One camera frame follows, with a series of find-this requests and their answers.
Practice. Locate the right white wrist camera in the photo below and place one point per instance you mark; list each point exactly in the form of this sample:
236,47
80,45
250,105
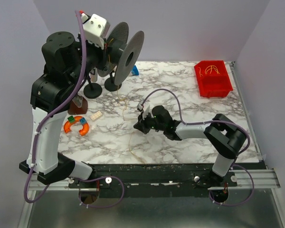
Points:
144,110

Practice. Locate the small blue toy block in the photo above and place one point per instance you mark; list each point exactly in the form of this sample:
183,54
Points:
82,121

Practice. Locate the white toy brick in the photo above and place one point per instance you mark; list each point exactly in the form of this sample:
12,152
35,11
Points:
96,116

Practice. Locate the aluminium frame rail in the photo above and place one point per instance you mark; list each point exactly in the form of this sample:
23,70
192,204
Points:
240,180

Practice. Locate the brown wooden metronome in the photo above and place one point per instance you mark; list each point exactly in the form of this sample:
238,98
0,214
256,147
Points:
78,105

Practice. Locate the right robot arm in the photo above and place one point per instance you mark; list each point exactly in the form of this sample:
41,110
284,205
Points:
226,136

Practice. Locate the blue and white block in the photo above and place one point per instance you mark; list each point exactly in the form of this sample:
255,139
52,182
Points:
135,71

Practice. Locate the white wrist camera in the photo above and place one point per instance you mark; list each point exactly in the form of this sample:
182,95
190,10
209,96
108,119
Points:
144,110
95,29

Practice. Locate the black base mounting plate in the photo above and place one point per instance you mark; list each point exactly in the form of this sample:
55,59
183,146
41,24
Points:
154,180

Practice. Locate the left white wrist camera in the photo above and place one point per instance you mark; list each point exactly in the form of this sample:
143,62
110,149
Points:
95,29

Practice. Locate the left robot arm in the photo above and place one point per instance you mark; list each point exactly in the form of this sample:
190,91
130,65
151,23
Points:
51,95

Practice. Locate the red plastic bin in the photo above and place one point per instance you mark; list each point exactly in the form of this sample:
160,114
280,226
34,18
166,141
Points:
212,79

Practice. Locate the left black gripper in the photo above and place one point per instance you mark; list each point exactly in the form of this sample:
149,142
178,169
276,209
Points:
100,56

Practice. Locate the orange curved track piece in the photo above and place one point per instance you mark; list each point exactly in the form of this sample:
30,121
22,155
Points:
82,132

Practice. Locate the black cable spool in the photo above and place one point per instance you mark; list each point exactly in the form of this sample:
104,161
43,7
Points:
123,53

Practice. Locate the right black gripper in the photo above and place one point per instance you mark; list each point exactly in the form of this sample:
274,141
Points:
145,124

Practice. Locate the green toy block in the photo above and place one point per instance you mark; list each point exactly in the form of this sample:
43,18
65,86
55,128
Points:
71,119

